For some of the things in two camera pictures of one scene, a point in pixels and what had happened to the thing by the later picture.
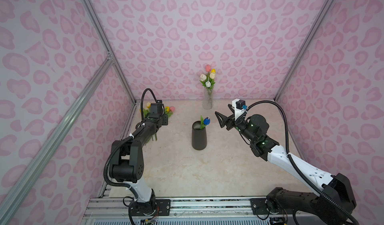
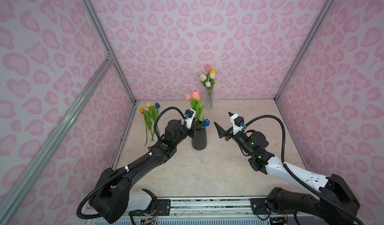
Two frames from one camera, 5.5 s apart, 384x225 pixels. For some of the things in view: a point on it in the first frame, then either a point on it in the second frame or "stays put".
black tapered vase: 199,136 stays put
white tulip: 203,77 stays put
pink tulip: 172,109 to 195,104
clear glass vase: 207,103 stays put
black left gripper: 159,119 to 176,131
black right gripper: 230,123 to 232,134
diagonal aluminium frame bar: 12,204 stays put
